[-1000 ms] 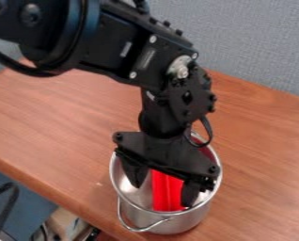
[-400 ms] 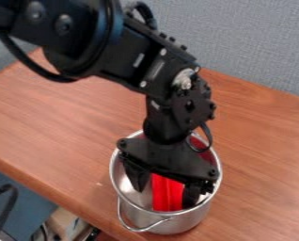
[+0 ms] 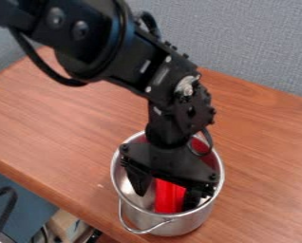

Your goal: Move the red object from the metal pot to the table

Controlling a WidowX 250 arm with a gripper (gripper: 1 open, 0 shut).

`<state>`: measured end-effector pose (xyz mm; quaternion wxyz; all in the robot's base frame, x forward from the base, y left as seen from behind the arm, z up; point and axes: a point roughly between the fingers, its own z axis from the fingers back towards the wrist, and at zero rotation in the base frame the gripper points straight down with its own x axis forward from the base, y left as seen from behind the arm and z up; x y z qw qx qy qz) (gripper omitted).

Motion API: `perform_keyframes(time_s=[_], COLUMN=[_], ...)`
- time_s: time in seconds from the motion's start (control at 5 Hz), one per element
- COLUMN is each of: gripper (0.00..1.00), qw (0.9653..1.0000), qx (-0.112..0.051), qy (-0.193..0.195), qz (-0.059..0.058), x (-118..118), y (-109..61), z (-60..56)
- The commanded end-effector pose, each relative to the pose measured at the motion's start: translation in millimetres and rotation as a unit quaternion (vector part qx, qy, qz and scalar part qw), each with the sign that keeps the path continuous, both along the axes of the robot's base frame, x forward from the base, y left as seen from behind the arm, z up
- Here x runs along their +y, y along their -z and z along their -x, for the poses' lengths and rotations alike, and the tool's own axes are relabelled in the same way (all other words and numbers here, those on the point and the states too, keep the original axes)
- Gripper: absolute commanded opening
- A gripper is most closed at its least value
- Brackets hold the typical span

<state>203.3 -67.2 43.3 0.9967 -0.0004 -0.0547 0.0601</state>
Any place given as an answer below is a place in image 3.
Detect shiny metal pot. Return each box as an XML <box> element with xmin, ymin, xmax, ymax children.
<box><xmin>112</xmin><ymin>132</ymin><xmax>225</xmax><ymax>236</ymax></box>

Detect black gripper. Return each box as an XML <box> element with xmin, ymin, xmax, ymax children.
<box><xmin>120</xmin><ymin>128</ymin><xmax>218</xmax><ymax>211</ymax></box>

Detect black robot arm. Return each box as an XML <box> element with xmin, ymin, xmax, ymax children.
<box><xmin>0</xmin><ymin>0</ymin><xmax>218</xmax><ymax>210</ymax></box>

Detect red long plastic object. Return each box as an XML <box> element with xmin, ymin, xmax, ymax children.
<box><xmin>153</xmin><ymin>137</ymin><xmax>213</xmax><ymax>215</ymax></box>

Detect beige box under table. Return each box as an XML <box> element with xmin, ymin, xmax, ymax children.
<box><xmin>45</xmin><ymin>210</ymin><xmax>94</xmax><ymax>243</ymax></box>

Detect black cable loop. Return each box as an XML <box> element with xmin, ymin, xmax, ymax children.
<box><xmin>0</xmin><ymin>185</ymin><xmax>19</xmax><ymax>243</ymax></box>

